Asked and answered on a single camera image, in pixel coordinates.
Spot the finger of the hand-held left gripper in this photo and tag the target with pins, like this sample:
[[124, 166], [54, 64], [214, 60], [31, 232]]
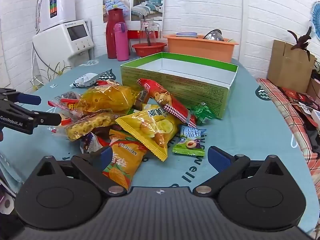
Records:
[[47, 119], [28, 99]]

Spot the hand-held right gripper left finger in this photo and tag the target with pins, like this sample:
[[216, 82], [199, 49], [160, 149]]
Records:
[[106, 156]]

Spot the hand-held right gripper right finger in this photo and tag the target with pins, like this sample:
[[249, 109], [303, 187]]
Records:
[[216, 156]]

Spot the purple white snack packet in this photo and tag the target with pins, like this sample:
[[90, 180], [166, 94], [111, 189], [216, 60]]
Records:
[[90, 141]]

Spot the clear packet with red edges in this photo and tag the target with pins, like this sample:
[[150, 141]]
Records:
[[63, 102]]

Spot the orange striped snack packet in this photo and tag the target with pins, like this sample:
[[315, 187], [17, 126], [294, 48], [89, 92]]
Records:
[[120, 135]]

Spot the blue green plum packet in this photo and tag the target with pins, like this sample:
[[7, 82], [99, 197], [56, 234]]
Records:
[[190, 141]]

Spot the clear packet of yellow puffs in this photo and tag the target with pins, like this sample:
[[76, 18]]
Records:
[[85, 126]]

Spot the green candy packet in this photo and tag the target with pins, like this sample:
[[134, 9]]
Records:
[[203, 112]]

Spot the yellow chips packet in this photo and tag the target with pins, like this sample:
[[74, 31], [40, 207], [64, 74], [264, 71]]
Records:
[[150, 127]]

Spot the white blue snack packet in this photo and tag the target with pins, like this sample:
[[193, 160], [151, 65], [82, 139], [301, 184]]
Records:
[[83, 80]]

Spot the large yellow clear snack bag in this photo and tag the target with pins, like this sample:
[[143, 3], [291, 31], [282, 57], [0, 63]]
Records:
[[107, 98]]

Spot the brown barcode snack packet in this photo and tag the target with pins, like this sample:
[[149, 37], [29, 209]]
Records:
[[141, 97]]

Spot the black white patterned packet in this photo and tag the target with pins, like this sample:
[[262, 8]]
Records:
[[107, 73]]

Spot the red checkered long snack packet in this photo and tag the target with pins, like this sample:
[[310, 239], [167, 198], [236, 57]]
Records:
[[165, 98]]

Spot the green cardboard box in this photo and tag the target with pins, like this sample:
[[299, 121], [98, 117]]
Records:
[[175, 87]]

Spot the yellow flower stems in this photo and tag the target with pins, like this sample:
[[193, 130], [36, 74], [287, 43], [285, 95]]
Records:
[[53, 71]]

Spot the teal printed tablecloth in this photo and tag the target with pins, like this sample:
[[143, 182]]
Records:
[[250, 135]]

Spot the white appliance with screen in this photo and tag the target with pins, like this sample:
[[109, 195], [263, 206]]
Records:
[[55, 47]]

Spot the plaid cloth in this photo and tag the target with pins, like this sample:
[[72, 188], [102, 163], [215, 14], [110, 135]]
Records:
[[287, 110]]

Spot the toilet paper roll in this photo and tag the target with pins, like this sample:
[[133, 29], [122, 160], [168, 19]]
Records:
[[6, 205]]

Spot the red black paper packets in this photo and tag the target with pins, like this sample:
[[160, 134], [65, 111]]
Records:
[[295, 96]]

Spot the white water purifier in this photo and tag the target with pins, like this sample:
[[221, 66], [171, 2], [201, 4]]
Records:
[[62, 2]]

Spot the pink bottle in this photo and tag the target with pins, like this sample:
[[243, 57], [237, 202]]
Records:
[[121, 45]]

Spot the red thermos jug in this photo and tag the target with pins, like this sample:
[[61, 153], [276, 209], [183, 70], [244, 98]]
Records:
[[112, 35]]

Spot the orange plastic basin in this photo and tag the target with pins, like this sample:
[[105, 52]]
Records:
[[197, 48]]

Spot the red plastic bowl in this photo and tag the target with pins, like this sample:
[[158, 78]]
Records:
[[150, 51]]

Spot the small brown cardboard box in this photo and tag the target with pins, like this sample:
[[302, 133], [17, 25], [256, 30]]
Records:
[[314, 87]]

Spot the metal bowl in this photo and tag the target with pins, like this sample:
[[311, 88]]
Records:
[[212, 35]]

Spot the blue plate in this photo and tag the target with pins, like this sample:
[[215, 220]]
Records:
[[186, 33]]

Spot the glass pitcher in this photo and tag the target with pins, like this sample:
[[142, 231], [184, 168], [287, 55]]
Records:
[[147, 30]]

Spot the purple leaf plant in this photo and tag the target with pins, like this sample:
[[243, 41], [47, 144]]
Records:
[[301, 41]]

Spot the wall poster with red border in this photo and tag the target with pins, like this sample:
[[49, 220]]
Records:
[[147, 2]]

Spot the blue round wall decoration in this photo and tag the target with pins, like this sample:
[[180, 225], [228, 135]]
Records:
[[317, 17]]

